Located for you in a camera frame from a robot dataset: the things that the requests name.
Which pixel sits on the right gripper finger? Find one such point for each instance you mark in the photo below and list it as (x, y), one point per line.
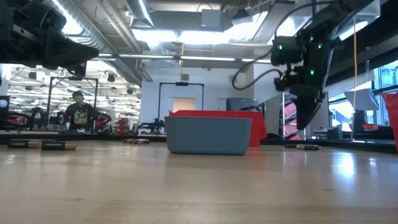
(320, 101)
(306, 109)

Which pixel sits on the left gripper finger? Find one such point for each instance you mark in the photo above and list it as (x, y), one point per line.
(71, 60)
(68, 45)

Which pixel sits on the black background robot arm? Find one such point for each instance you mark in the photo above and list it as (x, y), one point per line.
(154, 127)

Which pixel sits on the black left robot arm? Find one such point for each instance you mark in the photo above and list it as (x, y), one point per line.
(4, 18)

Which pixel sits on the red shelf bin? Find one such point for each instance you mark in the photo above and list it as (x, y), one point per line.
(293, 137)
(290, 127)
(290, 110)

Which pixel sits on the grey flat panel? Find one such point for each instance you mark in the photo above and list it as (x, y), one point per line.
(326, 124)

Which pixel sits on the white shelf rack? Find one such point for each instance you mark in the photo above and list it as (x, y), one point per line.
(273, 115)

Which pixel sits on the white trapezoid shade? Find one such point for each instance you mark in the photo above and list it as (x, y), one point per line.
(362, 99)

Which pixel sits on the black office chair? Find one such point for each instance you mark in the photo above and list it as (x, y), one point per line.
(360, 119)

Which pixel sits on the short red plastic bin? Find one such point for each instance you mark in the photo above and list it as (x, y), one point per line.
(258, 130)

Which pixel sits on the person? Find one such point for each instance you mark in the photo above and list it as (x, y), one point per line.
(79, 115)

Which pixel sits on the black device with white circle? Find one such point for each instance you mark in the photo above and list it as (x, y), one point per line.
(3, 119)

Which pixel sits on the long red plastic bin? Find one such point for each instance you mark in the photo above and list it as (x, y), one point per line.
(392, 118)

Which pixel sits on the red storage bin stack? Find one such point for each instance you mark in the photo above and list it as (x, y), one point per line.
(122, 126)

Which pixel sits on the blue-grey plastic bin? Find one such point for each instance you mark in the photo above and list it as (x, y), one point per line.
(208, 135)

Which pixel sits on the long ceiling light tube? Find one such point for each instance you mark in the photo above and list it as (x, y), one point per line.
(202, 58)

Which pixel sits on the grey ceiling junction box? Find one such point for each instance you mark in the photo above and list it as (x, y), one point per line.
(211, 20)

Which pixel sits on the black gantry frame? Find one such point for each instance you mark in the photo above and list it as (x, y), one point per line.
(182, 83)
(74, 78)

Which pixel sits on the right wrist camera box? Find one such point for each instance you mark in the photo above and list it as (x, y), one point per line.
(284, 81)

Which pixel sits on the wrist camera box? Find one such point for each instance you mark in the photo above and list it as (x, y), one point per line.
(284, 81)
(53, 19)

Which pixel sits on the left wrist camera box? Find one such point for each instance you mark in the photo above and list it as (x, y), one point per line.
(53, 19)

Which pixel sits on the silver spiral ceiling duct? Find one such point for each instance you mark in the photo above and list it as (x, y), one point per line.
(124, 71)

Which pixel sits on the smooth silver ceiling duct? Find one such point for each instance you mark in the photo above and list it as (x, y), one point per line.
(140, 12)

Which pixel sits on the black aluminium table frame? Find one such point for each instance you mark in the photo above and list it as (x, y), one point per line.
(93, 137)

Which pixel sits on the silver rectangular ceiling duct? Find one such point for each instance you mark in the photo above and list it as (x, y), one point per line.
(367, 12)

